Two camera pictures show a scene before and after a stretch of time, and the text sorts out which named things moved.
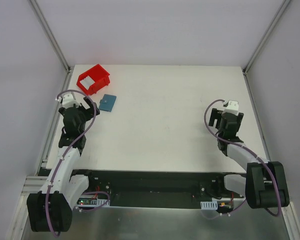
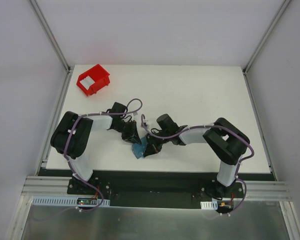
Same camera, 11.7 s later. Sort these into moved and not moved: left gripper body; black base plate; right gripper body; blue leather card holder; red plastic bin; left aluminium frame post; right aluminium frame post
Moved: right gripper body; left gripper body; blue leather card holder
Not moved: left aluminium frame post; red plastic bin; black base plate; right aluminium frame post
